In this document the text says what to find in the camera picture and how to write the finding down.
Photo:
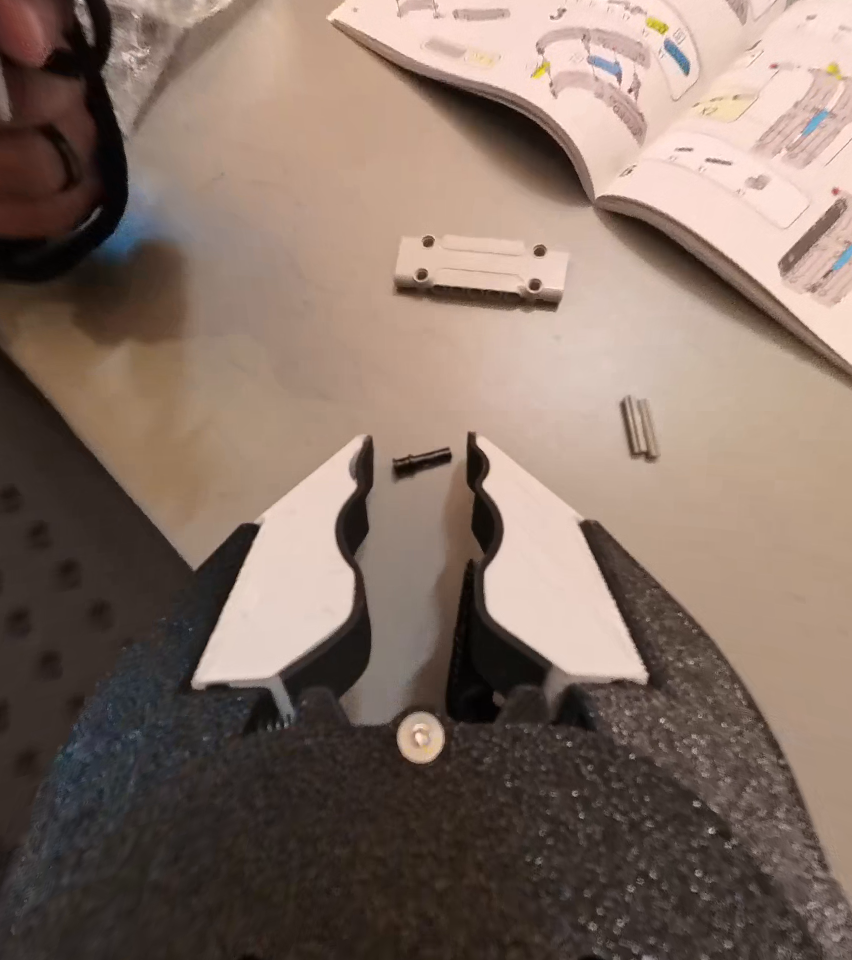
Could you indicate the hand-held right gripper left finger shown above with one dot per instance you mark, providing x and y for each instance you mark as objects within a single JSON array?
[{"x": 283, "y": 592}]

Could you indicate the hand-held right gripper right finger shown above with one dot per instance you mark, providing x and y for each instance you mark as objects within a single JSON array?
[{"x": 553, "y": 592}]

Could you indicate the grey panel with holes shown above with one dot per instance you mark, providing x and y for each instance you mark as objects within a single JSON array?
[{"x": 482, "y": 270}]

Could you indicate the grey desk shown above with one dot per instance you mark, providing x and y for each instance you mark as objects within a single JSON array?
[{"x": 283, "y": 337}]

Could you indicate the person's left hand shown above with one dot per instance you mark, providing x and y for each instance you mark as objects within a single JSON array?
[{"x": 21, "y": 172}]

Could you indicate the crumpled clear plastic wrap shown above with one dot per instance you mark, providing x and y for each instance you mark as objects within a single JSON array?
[{"x": 148, "y": 45}]

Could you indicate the white instruction booklet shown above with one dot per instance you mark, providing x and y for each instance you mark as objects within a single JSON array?
[{"x": 733, "y": 150}]

